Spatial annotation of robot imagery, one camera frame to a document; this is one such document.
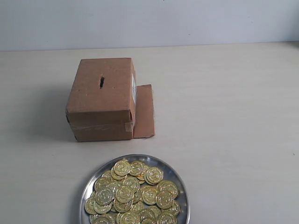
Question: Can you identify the cardboard box with slot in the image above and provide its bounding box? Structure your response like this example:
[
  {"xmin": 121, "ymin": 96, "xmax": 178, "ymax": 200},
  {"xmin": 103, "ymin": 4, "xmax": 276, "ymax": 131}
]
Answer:
[{"xmin": 65, "ymin": 58, "xmax": 155, "ymax": 142}]

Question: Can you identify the round steel plate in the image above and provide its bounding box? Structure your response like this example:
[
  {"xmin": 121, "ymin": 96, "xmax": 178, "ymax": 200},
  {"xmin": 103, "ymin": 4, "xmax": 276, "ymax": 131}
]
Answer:
[{"xmin": 77, "ymin": 154, "xmax": 190, "ymax": 224}]

